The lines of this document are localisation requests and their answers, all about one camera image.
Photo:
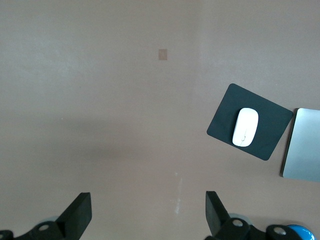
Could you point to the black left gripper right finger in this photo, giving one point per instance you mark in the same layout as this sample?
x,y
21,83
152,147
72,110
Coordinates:
x,y
217,215

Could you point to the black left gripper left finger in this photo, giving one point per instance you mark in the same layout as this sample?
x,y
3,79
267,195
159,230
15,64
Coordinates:
x,y
75,215

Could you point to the white computer mouse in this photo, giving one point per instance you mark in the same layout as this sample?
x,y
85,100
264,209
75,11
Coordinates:
x,y
245,127

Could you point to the black mouse pad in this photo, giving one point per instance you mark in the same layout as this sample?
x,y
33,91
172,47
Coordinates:
x,y
272,125

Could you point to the silver closed laptop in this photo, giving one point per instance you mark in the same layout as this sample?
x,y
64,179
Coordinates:
x,y
303,145

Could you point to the small brown tape patch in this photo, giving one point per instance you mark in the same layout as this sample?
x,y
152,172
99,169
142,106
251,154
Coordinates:
x,y
162,54

